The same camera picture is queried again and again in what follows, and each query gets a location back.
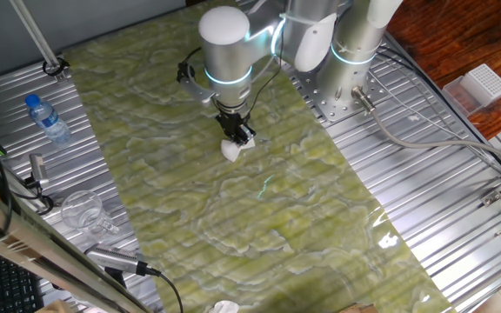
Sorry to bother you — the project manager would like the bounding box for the clear glass mug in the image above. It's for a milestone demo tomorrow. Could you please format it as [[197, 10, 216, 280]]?
[[60, 190, 120, 238]]

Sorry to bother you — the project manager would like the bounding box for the clear plastic box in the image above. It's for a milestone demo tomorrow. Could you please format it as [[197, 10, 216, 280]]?
[[442, 76, 482, 117]]

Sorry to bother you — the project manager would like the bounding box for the silver ribbed camera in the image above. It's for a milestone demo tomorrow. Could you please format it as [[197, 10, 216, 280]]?
[[85, 243, 150, 277]]

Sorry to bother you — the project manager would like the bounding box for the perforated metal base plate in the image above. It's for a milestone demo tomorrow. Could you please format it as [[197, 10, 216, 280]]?
[[291, 54, 391, 123]]

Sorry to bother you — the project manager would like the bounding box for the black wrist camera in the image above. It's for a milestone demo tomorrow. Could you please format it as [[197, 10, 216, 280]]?
[[176, 61, 197, 84]]

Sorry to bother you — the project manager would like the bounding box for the black keyboard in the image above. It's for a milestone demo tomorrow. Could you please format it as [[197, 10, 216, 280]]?
[[0, 247, 45, 313]]

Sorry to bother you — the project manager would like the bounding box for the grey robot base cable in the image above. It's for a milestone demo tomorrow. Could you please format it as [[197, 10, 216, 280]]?
[[352, 85, 501, 173]]

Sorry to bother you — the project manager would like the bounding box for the white pipette tip box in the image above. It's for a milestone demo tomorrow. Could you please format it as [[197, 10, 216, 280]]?
[[463, 63, 501, 108]]

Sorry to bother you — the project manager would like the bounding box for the white crumpled tissue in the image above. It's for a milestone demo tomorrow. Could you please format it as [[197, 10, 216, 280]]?
[[209, 299, 241, 313]]

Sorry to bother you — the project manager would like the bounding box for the green marble pattern mat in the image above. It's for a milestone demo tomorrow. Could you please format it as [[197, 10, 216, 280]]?
[[63, 0, 454, 313]]

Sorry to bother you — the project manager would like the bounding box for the cardboard box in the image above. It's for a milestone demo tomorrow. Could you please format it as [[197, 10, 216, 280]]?
[[339, 302, 380, 313]]

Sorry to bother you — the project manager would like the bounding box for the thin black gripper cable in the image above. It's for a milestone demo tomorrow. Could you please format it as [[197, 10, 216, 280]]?
[[245, 25, 285, 121]]

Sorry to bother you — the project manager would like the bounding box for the silver camera bracket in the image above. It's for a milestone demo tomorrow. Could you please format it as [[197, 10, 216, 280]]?
[[178, 77, 217, 108]]

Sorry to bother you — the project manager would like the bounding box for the black ribbed camera cable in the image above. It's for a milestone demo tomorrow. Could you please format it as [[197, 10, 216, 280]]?
[[145, 267, 185, 313]]

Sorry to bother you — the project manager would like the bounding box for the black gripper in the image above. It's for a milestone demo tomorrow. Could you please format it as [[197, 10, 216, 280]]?
[[214, 110, 257, 146]]

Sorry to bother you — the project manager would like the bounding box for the black clamp tool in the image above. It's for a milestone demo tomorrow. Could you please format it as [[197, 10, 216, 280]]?
[[23, 152, 55, 192]]

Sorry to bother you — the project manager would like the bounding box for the water bottle blue cap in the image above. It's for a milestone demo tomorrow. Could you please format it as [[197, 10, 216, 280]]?
[[23, 93, 72, 144]]

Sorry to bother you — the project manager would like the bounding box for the aluminium pole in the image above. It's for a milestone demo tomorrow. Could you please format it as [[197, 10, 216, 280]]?
[[9, 0, 67, 82]]

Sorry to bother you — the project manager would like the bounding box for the white sponge block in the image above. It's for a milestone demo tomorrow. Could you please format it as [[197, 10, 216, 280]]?
[[220, 137, 257, 163]]

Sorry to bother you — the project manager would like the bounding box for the aluminium frame bar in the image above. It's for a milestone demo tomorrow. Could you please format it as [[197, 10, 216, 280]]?
[[0, 180, 151, 313]]

